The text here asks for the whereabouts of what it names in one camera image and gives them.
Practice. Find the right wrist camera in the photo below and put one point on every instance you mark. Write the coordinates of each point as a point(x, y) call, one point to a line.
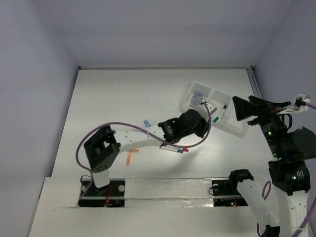
point(299, 106)

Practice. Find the paper clip jar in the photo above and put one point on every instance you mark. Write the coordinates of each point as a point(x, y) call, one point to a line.
point(198, 94)
point(195, 103)

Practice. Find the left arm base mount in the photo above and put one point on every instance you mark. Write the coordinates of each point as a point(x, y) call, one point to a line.
point(109, 196)

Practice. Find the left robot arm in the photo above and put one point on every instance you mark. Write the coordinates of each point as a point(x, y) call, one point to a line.
point(103, 144)

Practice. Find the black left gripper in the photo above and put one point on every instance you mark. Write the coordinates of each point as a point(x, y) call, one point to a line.
point(204, 123)

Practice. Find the orange highlighter pen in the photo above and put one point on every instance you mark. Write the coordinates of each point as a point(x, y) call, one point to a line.
point(130, 154)

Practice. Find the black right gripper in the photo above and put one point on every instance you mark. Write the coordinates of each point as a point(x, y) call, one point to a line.
point(244, 107)

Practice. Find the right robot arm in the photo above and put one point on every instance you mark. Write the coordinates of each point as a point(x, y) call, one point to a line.
point(288, 171)

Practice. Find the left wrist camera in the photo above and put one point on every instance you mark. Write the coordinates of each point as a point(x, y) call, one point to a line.
point(207, 109)

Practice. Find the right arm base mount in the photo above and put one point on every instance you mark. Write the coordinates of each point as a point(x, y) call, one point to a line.
point(224, 190)

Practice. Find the blue whiteboard marker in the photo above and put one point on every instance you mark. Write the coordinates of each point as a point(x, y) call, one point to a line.
point(171, 149)

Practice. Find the blue highlighter pen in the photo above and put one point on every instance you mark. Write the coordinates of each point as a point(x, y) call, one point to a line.
point(147, 124)

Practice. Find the white compartment organizer tray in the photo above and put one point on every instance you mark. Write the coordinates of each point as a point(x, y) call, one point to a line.
point(220, 105)

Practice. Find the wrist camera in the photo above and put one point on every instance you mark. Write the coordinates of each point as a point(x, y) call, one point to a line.
point(207, 109)
point(299, 106)

